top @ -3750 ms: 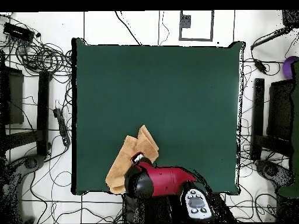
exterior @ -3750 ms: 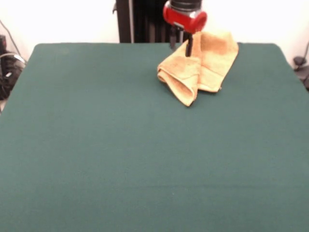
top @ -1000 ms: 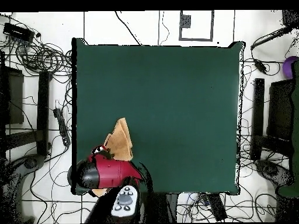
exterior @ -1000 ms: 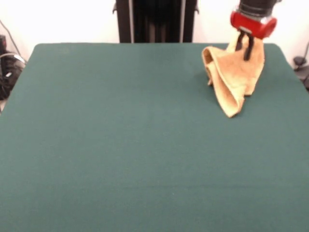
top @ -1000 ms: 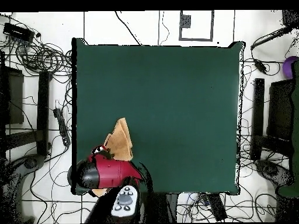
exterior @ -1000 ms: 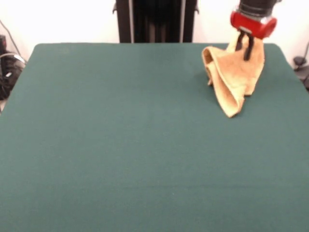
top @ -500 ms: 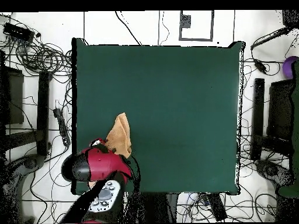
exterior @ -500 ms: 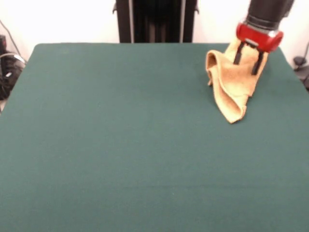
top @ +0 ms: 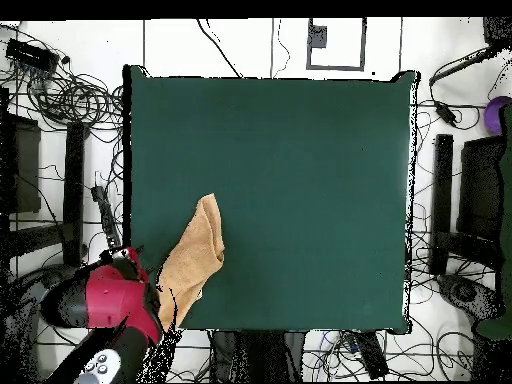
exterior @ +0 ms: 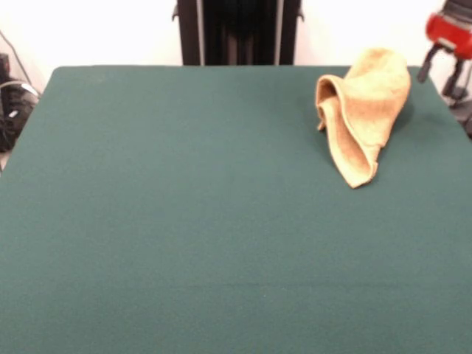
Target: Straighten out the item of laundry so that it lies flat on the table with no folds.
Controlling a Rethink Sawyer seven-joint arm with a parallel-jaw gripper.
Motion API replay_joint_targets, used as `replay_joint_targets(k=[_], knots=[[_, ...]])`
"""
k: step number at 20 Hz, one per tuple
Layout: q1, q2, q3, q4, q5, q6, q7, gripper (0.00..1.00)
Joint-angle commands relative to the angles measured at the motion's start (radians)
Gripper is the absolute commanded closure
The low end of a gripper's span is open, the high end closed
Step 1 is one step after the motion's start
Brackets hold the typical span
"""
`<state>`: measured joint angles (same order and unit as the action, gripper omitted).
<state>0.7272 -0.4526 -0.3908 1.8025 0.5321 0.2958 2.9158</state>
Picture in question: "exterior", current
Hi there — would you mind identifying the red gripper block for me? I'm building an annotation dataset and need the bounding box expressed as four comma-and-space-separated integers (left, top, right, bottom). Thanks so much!
417, 10, 472, 89

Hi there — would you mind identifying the tan terry towel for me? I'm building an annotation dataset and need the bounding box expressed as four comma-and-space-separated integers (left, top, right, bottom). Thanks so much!
315, 46, 412, 190

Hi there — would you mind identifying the dark green table cloth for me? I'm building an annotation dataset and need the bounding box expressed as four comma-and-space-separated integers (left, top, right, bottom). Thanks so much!
0, 65, 472, 354

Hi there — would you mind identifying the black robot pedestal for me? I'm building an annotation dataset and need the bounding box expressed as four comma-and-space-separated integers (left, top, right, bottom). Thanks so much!
171, 0, 305, 66

